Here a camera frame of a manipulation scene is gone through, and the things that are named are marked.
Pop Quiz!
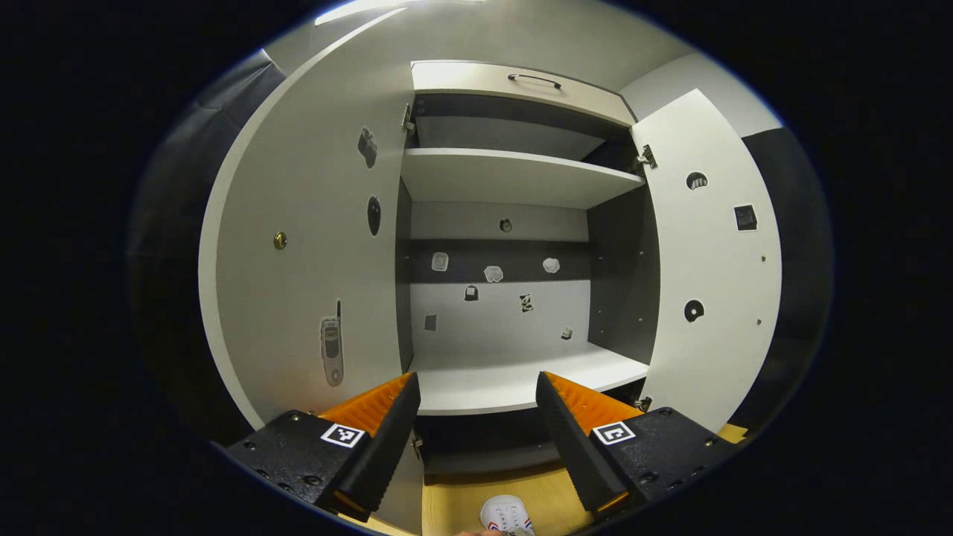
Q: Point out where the white cabinet drawer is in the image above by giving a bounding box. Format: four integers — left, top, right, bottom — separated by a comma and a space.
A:
411, 61, 637, 127

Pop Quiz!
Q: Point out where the white shoe cabinet door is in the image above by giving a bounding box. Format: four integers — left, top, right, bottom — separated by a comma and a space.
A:
199, 7, 425, 536
631, 89, 783, 434

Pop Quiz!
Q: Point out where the white cabinet shelf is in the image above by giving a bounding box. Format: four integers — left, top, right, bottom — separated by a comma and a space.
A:
401, 147, 646, 210

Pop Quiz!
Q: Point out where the white shoe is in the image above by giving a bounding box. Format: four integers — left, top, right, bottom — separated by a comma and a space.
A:
480, 495, 535, 536

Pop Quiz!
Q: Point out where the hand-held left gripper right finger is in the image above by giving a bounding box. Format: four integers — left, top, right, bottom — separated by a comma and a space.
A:
535, 371, 739, 520

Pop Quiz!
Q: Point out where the white shoe cabinet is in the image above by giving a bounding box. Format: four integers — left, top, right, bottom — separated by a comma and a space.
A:
199, 7, 783, 536

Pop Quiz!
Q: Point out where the ceiling light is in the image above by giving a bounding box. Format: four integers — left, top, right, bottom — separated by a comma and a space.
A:
314, 0, 485, 27

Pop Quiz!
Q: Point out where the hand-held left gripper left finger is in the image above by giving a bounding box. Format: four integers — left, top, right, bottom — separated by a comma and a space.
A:
226, 371, 422, 522

